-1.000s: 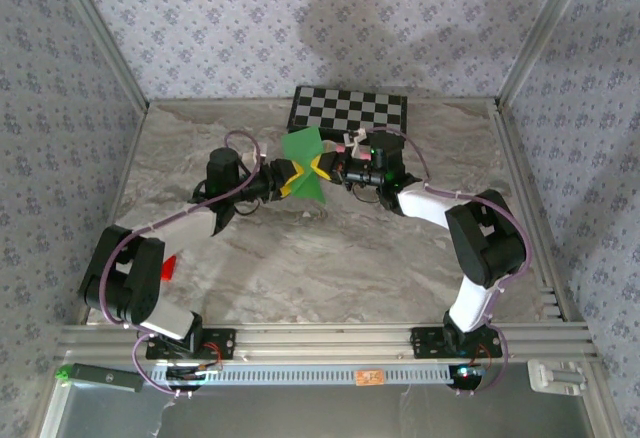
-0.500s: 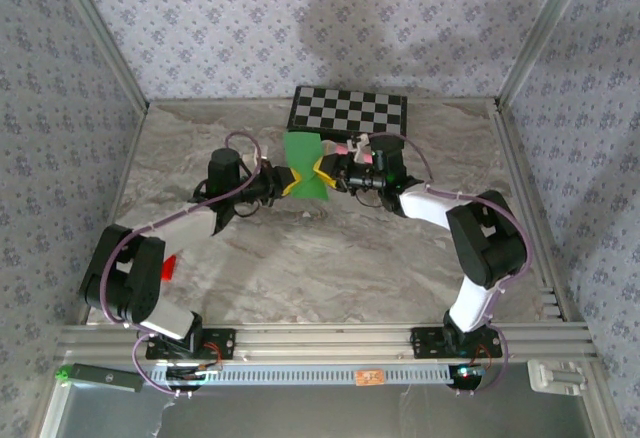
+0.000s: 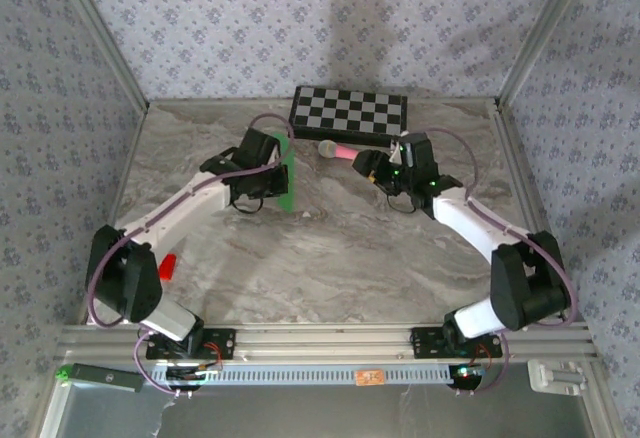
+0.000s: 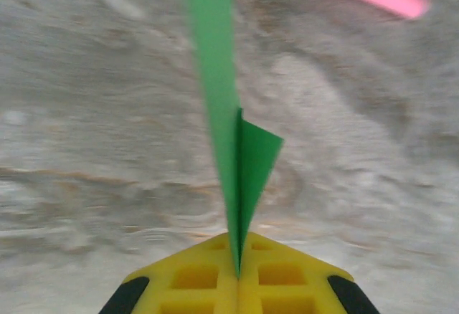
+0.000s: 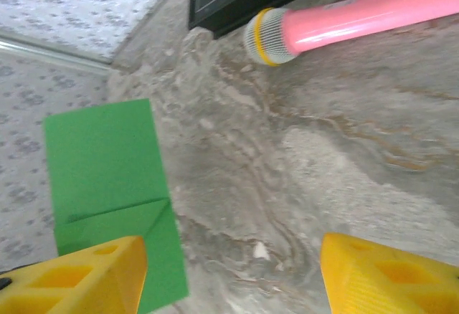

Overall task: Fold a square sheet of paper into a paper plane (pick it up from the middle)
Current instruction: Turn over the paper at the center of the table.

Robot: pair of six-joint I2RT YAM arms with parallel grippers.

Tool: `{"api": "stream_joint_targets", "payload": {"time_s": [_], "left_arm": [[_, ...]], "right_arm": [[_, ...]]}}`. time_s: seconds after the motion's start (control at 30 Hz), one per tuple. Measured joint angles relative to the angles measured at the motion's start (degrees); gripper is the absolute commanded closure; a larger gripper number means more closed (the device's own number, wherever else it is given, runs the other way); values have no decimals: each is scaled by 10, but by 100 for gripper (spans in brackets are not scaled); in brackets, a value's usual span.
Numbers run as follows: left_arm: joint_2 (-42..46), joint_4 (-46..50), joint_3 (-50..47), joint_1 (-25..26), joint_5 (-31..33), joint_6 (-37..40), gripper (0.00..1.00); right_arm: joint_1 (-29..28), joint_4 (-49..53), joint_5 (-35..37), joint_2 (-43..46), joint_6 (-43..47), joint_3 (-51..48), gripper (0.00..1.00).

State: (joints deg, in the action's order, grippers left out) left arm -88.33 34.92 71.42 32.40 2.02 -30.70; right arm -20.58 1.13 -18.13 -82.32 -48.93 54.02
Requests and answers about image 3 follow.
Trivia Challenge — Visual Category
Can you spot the green square paper sheet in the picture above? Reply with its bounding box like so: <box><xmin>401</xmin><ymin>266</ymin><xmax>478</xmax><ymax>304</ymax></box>
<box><xmin>272</xmin><ymin>131</ymin><xmax>298</xmax><ymax>212</ymax></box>

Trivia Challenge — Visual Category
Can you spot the grey metal sheet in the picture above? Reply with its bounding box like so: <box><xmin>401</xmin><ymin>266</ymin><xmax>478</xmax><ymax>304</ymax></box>
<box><xmin>39</xmin><ymin>382</ymin><xmax>599</xmax><ymax>438</ymax></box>

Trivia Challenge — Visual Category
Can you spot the pink toy microphone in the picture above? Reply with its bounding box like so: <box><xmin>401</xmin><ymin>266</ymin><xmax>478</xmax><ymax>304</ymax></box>
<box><xmin>318</xmin><ymin>139</ymin><xmax>360</xmax><ymax>162</ymax></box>

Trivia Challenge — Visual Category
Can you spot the black and grey folding chessboard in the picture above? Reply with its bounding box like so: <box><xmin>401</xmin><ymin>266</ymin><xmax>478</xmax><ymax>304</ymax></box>
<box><xmin>288</xmin><ymin>85</ymin><xmax>409</xmax><ymax>149</ymax></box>

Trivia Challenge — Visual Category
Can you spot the small red block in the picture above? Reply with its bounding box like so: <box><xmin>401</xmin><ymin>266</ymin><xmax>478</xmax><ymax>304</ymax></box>
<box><xmin>159</xmin><ymin>253</ymin><xmax>179</xmax><ymax>283</ymax></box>

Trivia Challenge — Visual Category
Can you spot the orange paper label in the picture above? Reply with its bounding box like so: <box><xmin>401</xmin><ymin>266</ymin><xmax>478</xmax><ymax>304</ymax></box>
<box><xmin>355</xmin><ymin>368</ymin><xmax>385</xmax><ymax>388</ymax></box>

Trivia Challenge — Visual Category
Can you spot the small circuit board green light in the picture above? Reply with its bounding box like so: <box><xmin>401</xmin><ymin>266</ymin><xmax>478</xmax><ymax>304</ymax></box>
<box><xmin>452</xmin><ymin>363</ymin><xmax>489</xmax><ymax>389</ymax></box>

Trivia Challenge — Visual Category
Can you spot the black bar device green tip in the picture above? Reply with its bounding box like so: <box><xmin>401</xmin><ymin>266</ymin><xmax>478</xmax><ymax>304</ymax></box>
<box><xmin>55</xmin><ymin>362</ymin><xmax>145</xmax><ymax>393</ymax></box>

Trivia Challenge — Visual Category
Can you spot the thin black right gripper cable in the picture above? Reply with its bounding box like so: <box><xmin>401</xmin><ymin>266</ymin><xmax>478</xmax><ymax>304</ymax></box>
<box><xmin>387</xmin><ymin>192</ymin><xmax>419</xmax><ymax>215</ymax></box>

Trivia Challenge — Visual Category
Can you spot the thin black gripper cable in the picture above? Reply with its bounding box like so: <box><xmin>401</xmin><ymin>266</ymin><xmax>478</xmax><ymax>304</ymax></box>
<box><xmin>387</xmin><ymin>192</ymin><xmax>419</xmax><ymax>215</ymax></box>
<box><xmin>230</xmin><ymin>192</ymin><xmax>266</xmax><ymax>215</ymax></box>

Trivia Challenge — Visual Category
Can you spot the thin black left gripper cable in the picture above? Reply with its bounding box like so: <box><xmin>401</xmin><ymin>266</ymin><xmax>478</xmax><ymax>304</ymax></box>
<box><xmin>230</xmin><ymin>192</ymin><xmax>266</xmax><ymax>215</ymax></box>

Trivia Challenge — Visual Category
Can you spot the aluminium side rail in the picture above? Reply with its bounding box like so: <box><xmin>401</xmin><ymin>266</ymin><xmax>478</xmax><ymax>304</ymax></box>
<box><xmin>77</xmin><ymin>102</ymin><xmax>150</xmax><ymax>325</ymax></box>
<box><xmin>492</xmin><ymin>97</ymin><xmax>576</xmax><ymax>322</ymax></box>

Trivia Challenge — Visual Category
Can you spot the long aluminium mounting rail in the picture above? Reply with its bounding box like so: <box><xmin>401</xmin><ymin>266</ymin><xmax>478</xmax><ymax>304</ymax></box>
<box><xmin>54</xmin><ymin>322</ymin><xmax>599</xmax><ymax>365</ymax></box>

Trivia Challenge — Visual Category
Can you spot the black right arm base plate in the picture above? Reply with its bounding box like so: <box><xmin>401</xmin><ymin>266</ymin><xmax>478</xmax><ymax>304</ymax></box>
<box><xmin>410</xmin><ymin>326</ymin><xmax>503</xmax><ymax>359</ymax></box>

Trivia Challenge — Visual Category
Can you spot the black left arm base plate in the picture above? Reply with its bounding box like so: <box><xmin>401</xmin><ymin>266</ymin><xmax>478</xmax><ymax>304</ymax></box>
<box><xmin>145</xmin><ymin>327</ymin><xmax>237</xmax><ymax>361</ymax></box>

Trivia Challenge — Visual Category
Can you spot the aluminium frame post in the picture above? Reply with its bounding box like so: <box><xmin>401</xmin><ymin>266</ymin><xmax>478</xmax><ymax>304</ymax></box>
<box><xmin>49</xmin><ymin>0</ymin><xmax>151</xmax><ymax>112</ymax></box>
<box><xmin>494</xmin><ymin>0</ymin><xmax>596</xmax><ymax>109</ymax></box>

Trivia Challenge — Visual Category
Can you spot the thin red wire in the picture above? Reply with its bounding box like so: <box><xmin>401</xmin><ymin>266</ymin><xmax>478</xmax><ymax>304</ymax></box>
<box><xmin>472</xmin><ymin>342</ymin><xmax>494</xmax><ymax>372</ymax></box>
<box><xmin>202</xmin><ymin>341</ymin><xmax>225</xmax><ymax>372</ymax></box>

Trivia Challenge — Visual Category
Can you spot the grey slotted cable duct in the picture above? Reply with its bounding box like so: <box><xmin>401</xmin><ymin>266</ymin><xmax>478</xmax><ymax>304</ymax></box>
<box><xmin>149</xmin><ymin>363</ymin><xmax>459</xmax><ymax>387</ymax></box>

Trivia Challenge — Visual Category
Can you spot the white plastic bracket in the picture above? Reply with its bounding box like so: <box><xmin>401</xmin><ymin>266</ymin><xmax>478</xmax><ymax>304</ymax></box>
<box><xmin>527</xmin><ymin>359</ymin><xmax>589</xmax><ymax>397</ymax></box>

